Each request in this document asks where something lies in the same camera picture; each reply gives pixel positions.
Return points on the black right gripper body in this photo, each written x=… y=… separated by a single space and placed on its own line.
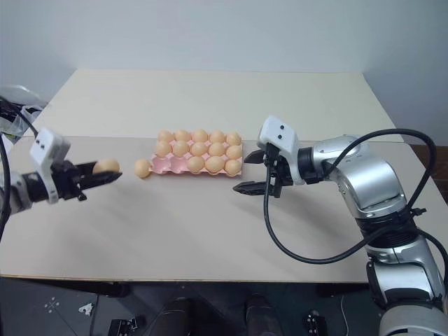
x=278 y=175

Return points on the tan plastic egg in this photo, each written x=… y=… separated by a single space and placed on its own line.
x=165 y=135
x=234 y=152
x=162 y=148
x=199 y=135
x=180 y=148
x=214 y=164
x=142 y=169
x=199 y=148
x=106 y=165
x=217 y=150
x=217 y=136
x=233 y=139
x=182 y=134
x=195 y=164
x=232 y=167

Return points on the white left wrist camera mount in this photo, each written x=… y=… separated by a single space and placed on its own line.
x=47 y=143

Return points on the black table frame bar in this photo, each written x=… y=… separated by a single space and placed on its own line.
x=87 y=287

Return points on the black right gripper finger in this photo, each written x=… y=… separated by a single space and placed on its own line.
x=252 y=188
x=256 y=156

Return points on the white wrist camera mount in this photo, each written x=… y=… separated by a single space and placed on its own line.
x=281 y=134
x=47 y=143

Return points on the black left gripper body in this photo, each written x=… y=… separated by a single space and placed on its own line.
x=66 y=178

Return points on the white floor scrap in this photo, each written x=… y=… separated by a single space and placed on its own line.
x=85 y=308

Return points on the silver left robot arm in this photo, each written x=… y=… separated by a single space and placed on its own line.
x=19 y=190

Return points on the dark rounded shape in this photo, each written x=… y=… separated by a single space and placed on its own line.
x=173 y=316
x=259 y=315

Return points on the pink egg tray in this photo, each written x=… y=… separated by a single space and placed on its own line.
x=162 y=167

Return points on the clear plastic bag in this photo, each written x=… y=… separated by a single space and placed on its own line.
x=17 y=92

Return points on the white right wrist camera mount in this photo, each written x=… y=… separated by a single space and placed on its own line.
x=281 y=134

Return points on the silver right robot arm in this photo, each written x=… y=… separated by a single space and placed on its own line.
x=371 y=175

